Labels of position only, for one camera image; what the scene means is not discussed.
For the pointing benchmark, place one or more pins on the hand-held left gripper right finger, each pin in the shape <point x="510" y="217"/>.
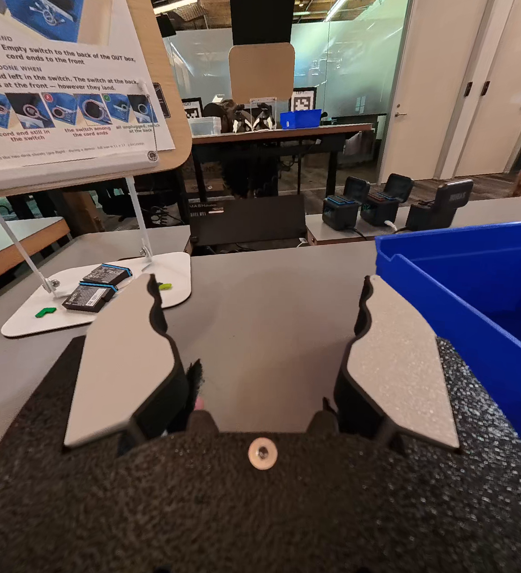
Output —
<point x="399" y="371"/>

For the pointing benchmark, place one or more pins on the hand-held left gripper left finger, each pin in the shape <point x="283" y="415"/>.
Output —
<point x="121" y="367"/>

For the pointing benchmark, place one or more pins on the blue plastic bin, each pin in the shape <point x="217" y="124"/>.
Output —
<point x="466" y="286"/>

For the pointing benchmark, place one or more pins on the neighbouring grey desk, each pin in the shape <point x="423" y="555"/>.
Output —
<point x="10" y="237"/>
<point x="497" y="206"/>

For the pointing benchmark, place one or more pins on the brown work desk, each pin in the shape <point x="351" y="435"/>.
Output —
<point x="283" y="133"/>

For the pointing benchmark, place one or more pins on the white stand base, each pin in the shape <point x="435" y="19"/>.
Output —
<point x="171" y="268"/>

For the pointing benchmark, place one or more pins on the clear stand leg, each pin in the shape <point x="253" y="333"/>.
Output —
<point x="19" y="250"/>
<point x="137" y="219"/>

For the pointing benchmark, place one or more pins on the clear plastic container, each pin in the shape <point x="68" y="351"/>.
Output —
<point x="204" y="125"/>

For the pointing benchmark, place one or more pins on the printed marker tag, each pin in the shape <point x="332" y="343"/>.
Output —
<point x="192" y="108"/>
<point x="304" y="99"/>

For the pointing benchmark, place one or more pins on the blue storage bin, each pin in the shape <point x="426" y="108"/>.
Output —
<point x="300" y="118"/>

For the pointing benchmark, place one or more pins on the white door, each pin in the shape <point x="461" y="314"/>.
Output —
<point x="506" y="89"/>
<point x="426" y="89"/>

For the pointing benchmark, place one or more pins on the printed instruction sheet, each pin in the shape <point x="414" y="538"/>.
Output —
<point x="63" y="89"/>

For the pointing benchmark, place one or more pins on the clear acrylic stand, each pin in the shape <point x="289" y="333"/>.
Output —
<point x="262" y="107"/>

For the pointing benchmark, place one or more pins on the beige rounded board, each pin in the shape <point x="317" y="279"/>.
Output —
<point x="262" y="74"/>

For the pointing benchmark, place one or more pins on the black pillar panel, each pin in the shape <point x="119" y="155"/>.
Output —
<point x="262" y="22"/>

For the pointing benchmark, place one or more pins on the black camera battery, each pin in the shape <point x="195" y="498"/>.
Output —
<point x="108" y="274"/>
<point x="88" y="297"/>

